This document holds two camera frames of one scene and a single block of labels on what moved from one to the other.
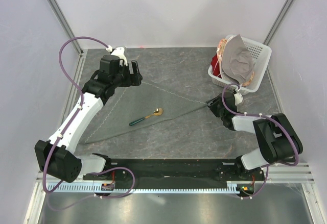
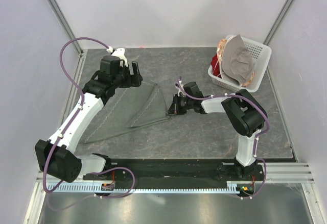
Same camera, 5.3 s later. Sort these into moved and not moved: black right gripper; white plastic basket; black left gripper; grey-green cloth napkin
Moved: black right gripper
Not moved: white plastic basket; grey-green cloth napkin; black left gripper
